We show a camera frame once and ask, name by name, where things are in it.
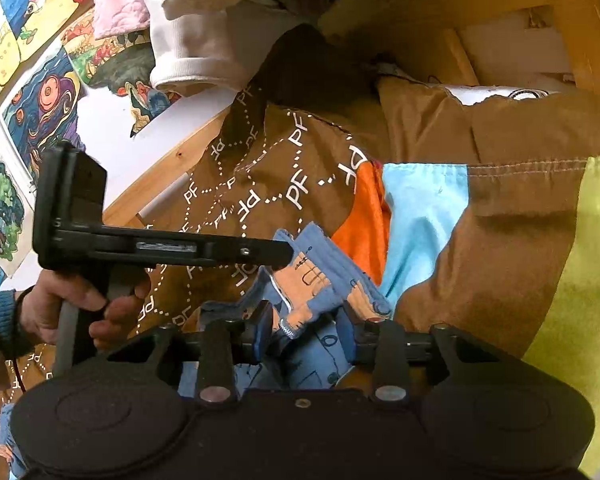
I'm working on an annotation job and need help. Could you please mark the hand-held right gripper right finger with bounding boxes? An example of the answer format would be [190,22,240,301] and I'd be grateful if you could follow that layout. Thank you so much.
[336,307,501,405]

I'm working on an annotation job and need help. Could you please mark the black cable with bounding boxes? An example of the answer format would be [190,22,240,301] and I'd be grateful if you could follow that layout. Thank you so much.
[9,344,32,397]

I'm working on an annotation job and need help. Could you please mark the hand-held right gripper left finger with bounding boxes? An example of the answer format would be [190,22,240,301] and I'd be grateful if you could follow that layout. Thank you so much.
[107,301,276,406]

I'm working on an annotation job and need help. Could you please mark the person's left forearm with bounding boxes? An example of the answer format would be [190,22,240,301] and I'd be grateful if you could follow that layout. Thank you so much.
[0,284,33,376]

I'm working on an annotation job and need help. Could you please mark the row of colourful wall drawings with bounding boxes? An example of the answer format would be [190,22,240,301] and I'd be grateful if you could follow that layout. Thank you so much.
[0,0,112,291]

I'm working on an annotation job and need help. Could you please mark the pink quilted garment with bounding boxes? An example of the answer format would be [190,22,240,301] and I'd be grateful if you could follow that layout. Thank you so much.
[92,0,153,41]

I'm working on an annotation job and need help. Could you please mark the wooden bed frame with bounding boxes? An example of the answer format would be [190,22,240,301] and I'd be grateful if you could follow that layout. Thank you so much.
[102,0,600,226]

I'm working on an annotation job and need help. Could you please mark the white sleeve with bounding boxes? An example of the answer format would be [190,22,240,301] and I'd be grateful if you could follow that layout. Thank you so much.
[147,0,301,93]

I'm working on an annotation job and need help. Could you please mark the blue printed pants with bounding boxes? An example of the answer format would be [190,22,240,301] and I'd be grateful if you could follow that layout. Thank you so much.
[177,227,395,396]

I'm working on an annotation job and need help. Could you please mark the brown patterned striped blanket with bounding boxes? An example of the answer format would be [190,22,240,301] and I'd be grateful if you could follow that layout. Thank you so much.
[0,25,600,480]

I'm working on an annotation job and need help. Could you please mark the white printed cloth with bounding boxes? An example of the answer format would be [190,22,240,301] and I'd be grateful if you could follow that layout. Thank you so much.
[445,85,563,107]

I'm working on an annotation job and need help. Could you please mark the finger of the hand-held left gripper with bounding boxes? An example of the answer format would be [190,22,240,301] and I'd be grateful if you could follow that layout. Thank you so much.
[215,236,293,268]

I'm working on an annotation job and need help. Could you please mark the colourful floral cloth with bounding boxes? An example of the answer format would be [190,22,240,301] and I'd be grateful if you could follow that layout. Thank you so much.
[62,10,182,137]

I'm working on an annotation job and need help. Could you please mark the person's left hand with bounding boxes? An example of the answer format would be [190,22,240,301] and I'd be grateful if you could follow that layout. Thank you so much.
[22,271,151,353]

